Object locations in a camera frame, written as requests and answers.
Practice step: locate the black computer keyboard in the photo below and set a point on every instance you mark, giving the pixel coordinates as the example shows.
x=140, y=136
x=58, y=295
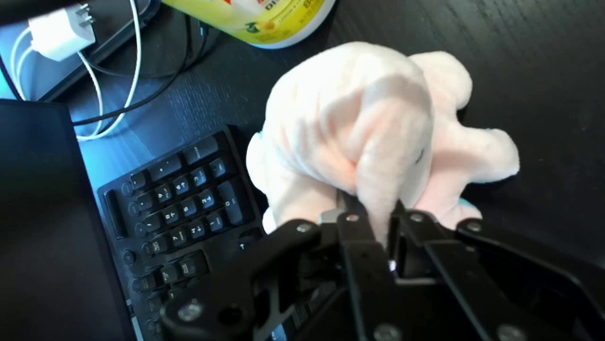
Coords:
x=181, y=208

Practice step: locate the yellow disinfectant wipes canister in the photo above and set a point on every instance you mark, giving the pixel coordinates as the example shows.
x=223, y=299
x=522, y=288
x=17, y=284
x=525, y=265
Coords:
x=265, y=19

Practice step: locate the pink octopus plush toy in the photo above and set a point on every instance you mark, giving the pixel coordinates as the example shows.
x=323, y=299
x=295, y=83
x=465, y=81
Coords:
x=351, y=125

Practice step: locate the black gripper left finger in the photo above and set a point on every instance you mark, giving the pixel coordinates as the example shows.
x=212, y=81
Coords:
x=346, y=277

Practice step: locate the dark flat device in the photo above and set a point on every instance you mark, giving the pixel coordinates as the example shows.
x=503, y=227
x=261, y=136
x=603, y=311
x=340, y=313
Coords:
x=106, y=38

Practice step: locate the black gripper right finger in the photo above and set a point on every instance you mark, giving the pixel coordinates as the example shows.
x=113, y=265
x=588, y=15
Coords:
x=459, y=277

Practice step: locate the white charger plug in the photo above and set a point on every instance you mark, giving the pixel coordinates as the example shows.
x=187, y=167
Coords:
x=58, y=32

